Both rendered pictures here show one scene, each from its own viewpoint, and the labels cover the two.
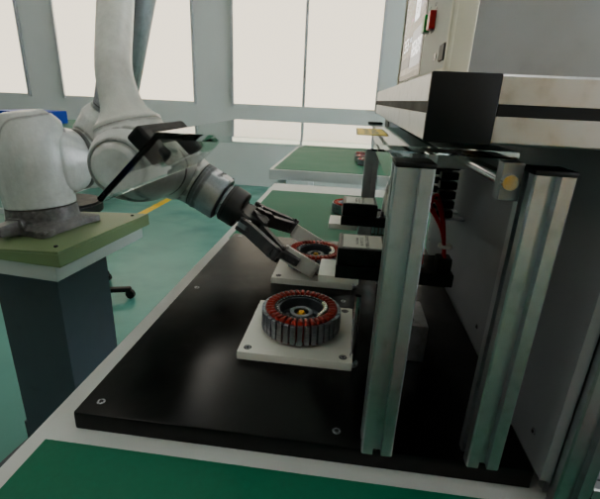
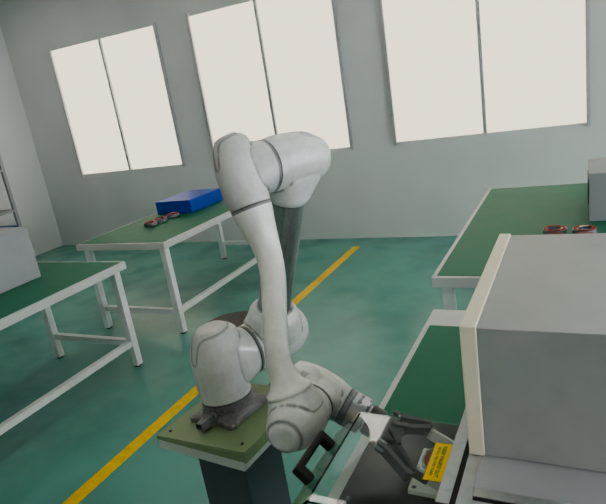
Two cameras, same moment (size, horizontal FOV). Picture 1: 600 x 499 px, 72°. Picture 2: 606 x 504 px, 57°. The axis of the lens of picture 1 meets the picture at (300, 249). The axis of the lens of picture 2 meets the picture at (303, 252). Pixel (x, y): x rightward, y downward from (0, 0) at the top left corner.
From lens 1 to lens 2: 0.67 m
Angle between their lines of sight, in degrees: 21
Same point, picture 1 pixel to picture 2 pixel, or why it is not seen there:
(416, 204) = not seen: outside the picture
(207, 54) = (360, 92)
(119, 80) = (281, 367)
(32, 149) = (219, 361)
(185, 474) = not seen: outside the picture
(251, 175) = (427, 224)
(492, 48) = (496, 440)
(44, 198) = (229, 396)
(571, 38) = (544, 441)
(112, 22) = (273, 316)
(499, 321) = not seen: outside the picture
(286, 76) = (459, 100)
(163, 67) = (313, 115)
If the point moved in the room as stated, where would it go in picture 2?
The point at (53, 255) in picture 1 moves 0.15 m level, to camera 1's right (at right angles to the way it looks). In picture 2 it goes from (242, 454) to (295, 459)
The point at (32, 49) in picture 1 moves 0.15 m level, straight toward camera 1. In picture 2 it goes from (183, 120) to (183, 120)
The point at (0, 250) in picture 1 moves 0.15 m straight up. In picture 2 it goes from (204, 446) to (193, 398)
